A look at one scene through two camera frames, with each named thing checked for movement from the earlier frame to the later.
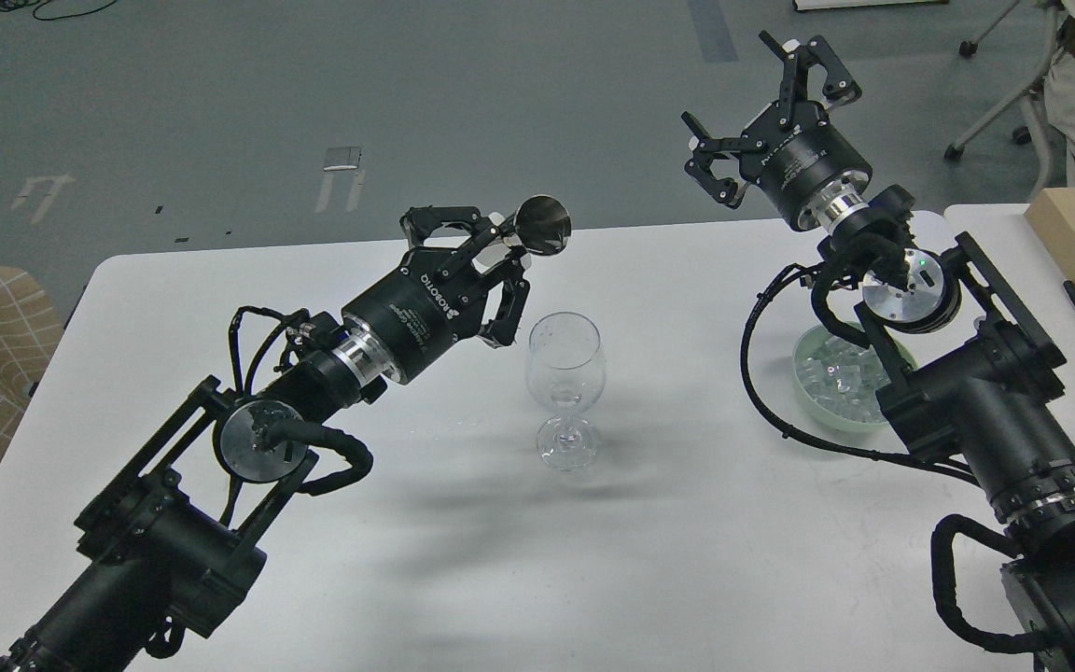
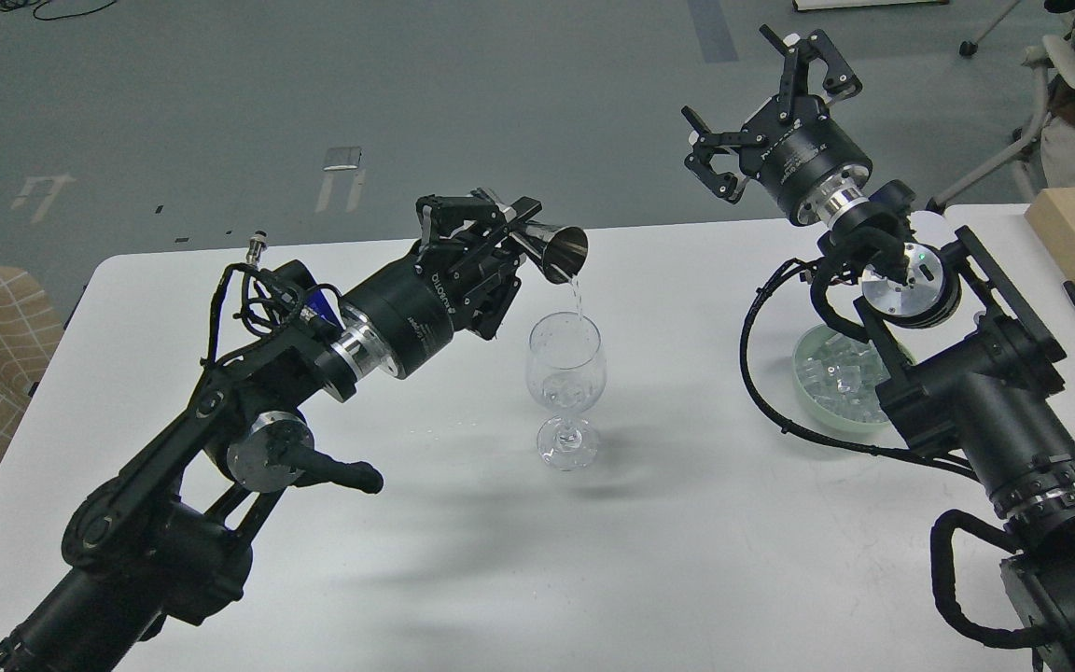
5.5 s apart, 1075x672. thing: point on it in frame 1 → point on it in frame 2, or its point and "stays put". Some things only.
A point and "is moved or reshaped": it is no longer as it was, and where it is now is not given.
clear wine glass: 565,368 stays put
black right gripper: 791,149 stays put
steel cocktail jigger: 543,224 is moved or reshaped
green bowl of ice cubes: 837,379 stays put
